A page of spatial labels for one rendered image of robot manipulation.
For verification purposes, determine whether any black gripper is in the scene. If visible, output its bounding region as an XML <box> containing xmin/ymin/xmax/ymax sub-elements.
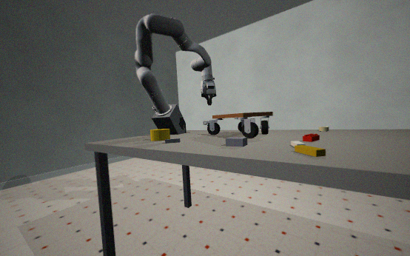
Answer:
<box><xmin>201</xmin><ymin>78</ymin><xmax>216</xmax><ymax>105</ymax></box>

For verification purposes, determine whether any red toy brick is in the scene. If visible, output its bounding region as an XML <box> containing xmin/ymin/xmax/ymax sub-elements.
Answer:
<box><xmin>303</xmin><ymin>134</ymin><xmax>320</xmax><ymax>142</ymax></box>

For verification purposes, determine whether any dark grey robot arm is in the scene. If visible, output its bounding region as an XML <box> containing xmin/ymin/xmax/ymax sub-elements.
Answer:
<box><xmin>135</xmin><ymin>13</ymin><xmax>215</xmax><ymax>116</ymax></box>

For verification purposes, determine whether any yellow rectangular bar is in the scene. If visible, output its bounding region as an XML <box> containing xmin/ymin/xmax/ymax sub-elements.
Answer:
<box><xmin>295</xmin><ymin>145</ymin><xmax>326</xmax><ymax>157</ymax></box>

